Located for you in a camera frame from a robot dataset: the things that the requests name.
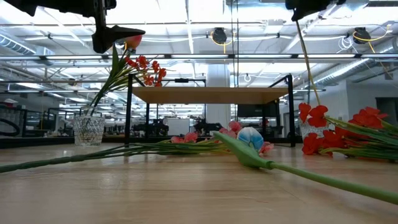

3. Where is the black ceiling cable reel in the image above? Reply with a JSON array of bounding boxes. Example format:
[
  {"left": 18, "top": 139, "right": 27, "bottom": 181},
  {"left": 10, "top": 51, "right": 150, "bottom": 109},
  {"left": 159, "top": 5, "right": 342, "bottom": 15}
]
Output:
[
  {"left": 210, "top": 27, "right": 234, "bottom": 54},
  {"left": 352, "top": 24, "right": 392, "bottom": 45}
]

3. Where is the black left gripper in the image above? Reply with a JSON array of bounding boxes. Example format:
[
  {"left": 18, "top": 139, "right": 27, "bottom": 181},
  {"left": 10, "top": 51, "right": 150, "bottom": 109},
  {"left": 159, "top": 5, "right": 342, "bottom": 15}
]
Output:
[{"left": 2, "top": 0, "right": 146, "bottom": 54}]

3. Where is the wooden shelf with black legs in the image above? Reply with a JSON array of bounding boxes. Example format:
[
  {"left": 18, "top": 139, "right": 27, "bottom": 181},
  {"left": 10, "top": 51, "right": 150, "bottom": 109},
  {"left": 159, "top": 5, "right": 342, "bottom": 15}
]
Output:
[{"left": 124, "top": 73, "right": 296, "bottom": 148}]

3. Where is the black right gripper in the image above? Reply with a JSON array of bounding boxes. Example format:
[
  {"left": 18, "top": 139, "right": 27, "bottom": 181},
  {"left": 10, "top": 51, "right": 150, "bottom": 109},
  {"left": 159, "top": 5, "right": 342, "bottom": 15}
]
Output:
[{"left": 285, "top": 0, "right": 346, "bottom": 22}]

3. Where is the clear textured glass vase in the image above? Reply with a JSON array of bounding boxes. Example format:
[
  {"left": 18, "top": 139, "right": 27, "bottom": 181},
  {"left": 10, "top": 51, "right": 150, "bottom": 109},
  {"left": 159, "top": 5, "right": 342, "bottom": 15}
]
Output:
[
  {"left": 72, "top": 114, "right": 106, "bottom": 147},
  {"left": 298, "top": 119, "right": 330, "bottom": 143}
]

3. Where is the large red flower bunch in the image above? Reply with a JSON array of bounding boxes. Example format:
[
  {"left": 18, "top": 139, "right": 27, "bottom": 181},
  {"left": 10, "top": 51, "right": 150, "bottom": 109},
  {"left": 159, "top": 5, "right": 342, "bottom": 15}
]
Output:
[{"left": 297, "top": 102, "right": 398, "bottom": 163}]

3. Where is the small red flower bunch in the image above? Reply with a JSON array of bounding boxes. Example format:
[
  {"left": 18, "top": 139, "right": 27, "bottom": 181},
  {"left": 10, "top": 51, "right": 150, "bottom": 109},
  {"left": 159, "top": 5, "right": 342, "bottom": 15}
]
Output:
[{"left": 89, "top": 46, "right": 168, "bottom": 116}]

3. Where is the pink artificial flower bunch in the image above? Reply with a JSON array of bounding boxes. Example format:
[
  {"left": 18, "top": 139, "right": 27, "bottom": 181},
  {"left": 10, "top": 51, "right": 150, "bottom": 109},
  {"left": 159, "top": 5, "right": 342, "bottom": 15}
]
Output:
[{"left": 0, "top": 120, "right": 275, "bottom": 174}]

